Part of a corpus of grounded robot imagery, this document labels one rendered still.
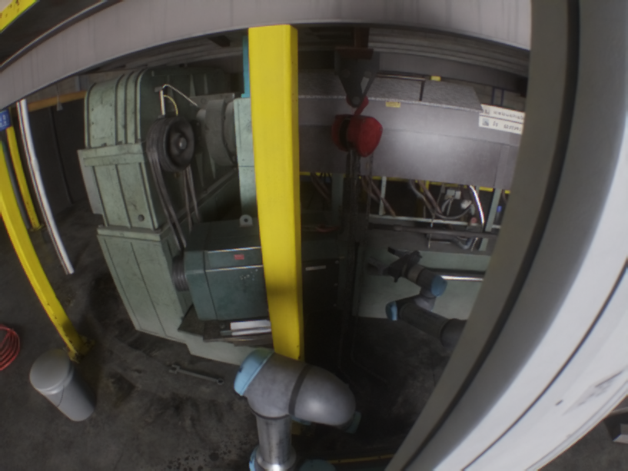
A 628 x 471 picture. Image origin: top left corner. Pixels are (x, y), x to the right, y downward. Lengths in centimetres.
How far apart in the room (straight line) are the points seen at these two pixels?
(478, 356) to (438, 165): 160
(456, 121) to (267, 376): 154
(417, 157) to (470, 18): 107
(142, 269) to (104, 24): 135
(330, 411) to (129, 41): 108
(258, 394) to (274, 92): 65
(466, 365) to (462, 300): 203
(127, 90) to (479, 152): 189
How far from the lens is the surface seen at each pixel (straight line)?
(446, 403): 24
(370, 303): 214
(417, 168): 174
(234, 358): 192
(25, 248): 211
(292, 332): 107
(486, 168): 185
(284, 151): 74
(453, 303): 223
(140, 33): 99
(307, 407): 59
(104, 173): 183
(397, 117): 168
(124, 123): 162
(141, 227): 178
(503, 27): 84
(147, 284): 196
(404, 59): 318
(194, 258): 143
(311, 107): 169
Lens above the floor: 155
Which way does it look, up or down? 29 degrees down
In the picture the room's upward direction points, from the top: straight up
